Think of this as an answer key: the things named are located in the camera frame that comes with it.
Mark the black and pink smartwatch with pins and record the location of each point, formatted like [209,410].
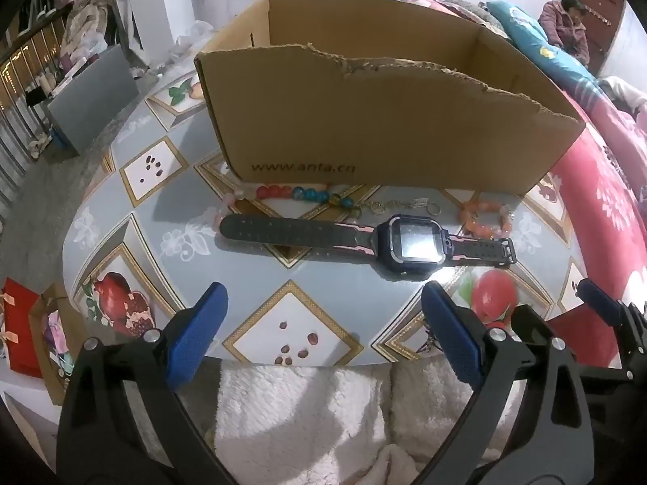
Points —
[414,242]

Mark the white fleece clothing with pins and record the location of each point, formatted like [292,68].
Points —
[303,414]

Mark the blue printed pillow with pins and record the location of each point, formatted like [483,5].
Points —
[546,55]

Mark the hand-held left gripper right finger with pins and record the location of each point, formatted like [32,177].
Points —
[452,333]

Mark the fruit-print tablecloth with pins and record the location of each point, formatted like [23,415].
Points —
[252,283]

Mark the red gift bag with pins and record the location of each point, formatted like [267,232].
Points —
[20,328]

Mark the pile of light clothes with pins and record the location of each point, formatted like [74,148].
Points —
[88,25]

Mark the grey flat panel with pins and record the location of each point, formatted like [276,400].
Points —
[93,98]

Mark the metal railing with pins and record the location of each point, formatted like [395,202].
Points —
[20,86]

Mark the gold knot charm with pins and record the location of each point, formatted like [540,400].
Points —
[375,207]

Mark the brown cardboard box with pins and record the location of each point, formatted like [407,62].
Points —
[384,111]

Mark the brown paper bag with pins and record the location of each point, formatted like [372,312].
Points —
[40,323]

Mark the white plastic bag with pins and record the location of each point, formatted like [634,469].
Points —
[197,35]

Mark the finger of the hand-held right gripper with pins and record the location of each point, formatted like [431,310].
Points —
[599,300]
[530,321]

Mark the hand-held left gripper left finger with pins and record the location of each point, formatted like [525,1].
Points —
[194,333]

